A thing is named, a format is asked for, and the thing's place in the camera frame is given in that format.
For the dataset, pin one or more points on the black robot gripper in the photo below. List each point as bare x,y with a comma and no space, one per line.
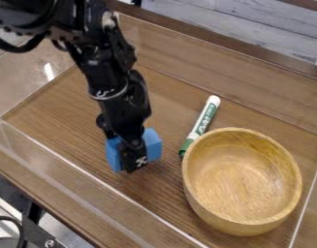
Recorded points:
123,101

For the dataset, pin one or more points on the blue foam block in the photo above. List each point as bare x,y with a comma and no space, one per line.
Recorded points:
152,143

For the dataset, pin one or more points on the green Expo marker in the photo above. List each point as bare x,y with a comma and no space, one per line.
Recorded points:
200,124

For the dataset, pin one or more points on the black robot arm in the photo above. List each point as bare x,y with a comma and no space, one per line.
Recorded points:
83,28

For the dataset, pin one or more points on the brown wooden bowl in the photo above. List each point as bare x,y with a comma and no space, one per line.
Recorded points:
241,181

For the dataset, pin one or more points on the clear acrylic enclosure wall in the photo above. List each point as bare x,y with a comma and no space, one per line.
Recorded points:
52,146

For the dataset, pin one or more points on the black metal table frame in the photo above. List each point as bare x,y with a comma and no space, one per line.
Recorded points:
26,225

